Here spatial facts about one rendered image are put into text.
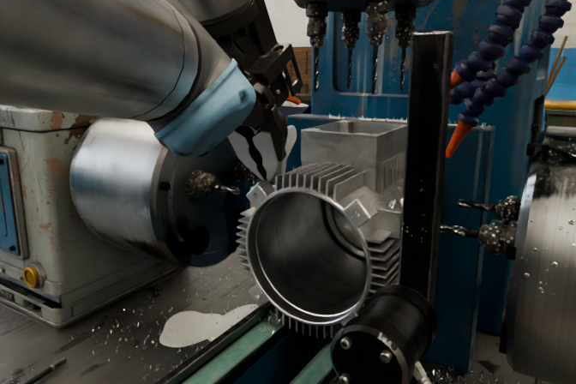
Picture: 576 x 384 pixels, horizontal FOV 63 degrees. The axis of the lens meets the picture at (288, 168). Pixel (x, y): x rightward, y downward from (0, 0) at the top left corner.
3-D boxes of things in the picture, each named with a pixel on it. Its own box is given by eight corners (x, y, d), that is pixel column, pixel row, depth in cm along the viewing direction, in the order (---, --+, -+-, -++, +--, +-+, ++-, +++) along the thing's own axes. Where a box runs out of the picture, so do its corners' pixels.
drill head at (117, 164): (141, 211, 101) (132, 93, 95) (284, 245, 82) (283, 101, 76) (25, 249, 80) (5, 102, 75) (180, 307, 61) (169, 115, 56)
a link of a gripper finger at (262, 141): (315, 161, 58) (295, 99, 52) (292, 195, 54) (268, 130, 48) (293, 159, 59) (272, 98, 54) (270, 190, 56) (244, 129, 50)
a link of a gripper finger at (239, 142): (292, 159, 59) (271, 98, 54) (269, 190, 56) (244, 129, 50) (272, 156, 61) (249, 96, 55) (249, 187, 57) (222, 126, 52)
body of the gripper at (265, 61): (307, 90, 53) (277, -15, 45) (270, 137, 47) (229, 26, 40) (252, 88, 57) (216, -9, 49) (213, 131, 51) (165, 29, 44)
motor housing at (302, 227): (313, 258, 75) (315, 141, 71) (432, 286, 65) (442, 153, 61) (236, 313, 59) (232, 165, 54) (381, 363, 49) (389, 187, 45)
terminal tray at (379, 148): (339, 168, 70) (339, 119, 68) (409, 177, 64) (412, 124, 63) (297, 185, 60) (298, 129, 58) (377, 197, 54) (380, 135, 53)
